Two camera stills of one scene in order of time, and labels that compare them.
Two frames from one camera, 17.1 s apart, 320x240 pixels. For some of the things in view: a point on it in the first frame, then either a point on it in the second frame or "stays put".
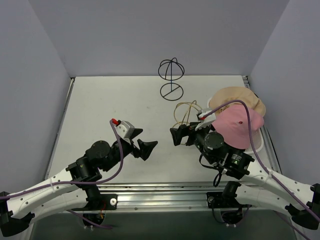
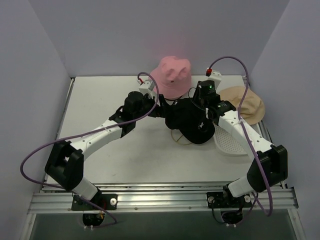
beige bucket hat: x=240 y=93 stays put
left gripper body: x=135 y=146 to x=161 y=104
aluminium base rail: x=163 y=198 stays put
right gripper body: x=188 y=135 to x=194 y=110
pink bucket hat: x=231 y=123 to x=173 y=77
